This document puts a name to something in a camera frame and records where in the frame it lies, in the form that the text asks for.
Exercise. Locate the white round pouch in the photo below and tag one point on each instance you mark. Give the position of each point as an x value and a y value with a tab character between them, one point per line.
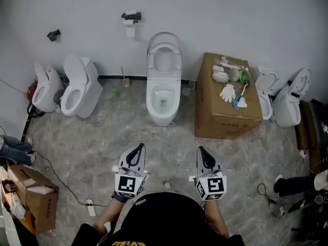
220	77

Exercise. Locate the small white box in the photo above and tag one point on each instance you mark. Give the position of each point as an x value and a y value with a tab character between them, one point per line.
217	68

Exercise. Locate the person's right forearm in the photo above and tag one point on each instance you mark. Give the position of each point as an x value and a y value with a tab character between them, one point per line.
216	219

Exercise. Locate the white toilet with square tank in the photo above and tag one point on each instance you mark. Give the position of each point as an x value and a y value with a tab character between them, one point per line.
84	86

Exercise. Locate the white toilet lid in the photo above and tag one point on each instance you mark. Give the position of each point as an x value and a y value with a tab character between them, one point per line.
164	36

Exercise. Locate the red container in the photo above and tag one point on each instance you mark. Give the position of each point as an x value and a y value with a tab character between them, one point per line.
32	91

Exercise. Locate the clear plastic bag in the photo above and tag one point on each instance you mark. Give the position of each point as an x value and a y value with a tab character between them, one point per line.
218	61

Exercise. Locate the person's black shirt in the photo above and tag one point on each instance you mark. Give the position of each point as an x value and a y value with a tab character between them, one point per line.
166	214

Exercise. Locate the white paper sheet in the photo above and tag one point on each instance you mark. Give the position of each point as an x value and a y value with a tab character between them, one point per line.
243	104

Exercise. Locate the person's beige trousers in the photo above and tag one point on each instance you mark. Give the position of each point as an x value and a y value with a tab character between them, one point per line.
153	186

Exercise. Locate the clear plastic container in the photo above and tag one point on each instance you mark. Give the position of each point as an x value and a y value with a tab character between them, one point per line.
191	85

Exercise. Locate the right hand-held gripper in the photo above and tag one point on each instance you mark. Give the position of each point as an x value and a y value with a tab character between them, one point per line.
215	184

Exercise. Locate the large cardboard box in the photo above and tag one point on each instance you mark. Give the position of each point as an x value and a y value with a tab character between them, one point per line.
212	117

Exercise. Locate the fluffy grey duster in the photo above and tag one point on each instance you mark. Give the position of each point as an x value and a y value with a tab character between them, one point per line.
233	74

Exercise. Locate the egg-shaped white toilet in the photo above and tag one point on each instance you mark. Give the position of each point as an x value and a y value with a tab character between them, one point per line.
48	86

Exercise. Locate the small cardboard box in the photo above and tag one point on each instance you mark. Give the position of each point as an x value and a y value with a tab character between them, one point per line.
41	206

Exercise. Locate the small black wall holder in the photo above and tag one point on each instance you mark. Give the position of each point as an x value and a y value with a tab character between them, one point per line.
54	35

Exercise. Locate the black wristband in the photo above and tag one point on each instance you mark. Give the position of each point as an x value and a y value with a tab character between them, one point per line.
120	197

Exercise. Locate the green cloth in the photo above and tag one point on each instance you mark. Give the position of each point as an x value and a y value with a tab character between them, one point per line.
243	78

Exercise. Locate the person's left forearm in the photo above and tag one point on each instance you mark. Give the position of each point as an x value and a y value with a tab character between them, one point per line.
110	214

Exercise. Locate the green bottle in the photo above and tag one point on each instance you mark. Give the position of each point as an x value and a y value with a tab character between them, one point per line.
116	92

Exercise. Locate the grey scouring pad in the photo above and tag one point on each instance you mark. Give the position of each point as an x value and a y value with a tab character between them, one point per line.
237	86

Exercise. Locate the toilet brush with holder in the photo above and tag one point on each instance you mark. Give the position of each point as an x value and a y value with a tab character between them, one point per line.
126	82

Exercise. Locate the white handheld sprayer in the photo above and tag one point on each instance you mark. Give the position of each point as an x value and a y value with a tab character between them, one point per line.
225	61

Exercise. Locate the white work glove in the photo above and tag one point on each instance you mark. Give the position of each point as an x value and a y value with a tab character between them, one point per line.
228	92

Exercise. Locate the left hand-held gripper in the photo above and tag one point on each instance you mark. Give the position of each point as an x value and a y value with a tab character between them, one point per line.
125	184

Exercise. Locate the white paper tube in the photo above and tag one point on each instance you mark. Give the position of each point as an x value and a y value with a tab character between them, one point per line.
131	12

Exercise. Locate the white power strip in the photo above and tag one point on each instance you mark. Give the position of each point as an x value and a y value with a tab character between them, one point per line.
91	207

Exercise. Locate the white bathtub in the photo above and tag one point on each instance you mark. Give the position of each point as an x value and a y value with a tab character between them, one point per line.
7	227

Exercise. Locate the tall white smart toilet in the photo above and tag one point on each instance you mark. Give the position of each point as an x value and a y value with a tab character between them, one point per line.
287	106

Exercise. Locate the white power adapter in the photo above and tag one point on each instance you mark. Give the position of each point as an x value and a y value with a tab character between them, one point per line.
278	210

